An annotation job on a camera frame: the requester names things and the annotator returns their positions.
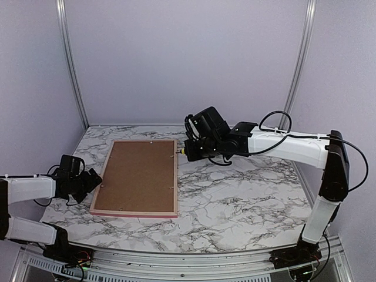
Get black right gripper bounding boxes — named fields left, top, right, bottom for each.
left=184, top=136, right=223, bottom=162

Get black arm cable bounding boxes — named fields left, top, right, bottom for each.
left=33, top=164, right=80, bottom=207
left=205, top=110, right=369, bottom=193

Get pink photo frame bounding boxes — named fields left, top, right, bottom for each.
left=89, top=139, right=178, bottom=218

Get aluminium right corner post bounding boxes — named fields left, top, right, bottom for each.
left=283, top=0, right=317, bottom=115

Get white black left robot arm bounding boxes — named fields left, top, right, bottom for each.
left=1, top=155, right=102, bottom=267

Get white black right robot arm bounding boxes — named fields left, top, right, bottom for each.
left=182, top=106, right=350, bottom=269

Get aluminium corner post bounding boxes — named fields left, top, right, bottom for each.
left=56, top=0, right=89, bottom=130
left=283, top=0, right=317, bottom=115

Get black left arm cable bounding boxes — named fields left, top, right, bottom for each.
left=33, top=164, right=80, bottom=207

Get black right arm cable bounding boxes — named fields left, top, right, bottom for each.
left=205, top=110, right=369, bottom=193

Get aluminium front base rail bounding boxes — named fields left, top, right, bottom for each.
left=8, top=236, right=353, bottom=281

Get aluminium left corner post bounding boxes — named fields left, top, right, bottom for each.
left=56, top=0, right=89, bottom=130

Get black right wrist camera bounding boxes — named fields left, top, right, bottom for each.
left=184, top=114, right=199, bottom=140

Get yellow handled screwdriver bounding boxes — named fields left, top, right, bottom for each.
left=176, top=149, right=186, bottom=155

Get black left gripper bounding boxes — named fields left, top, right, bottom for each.
left=70, top=169, right=102, bottom=204

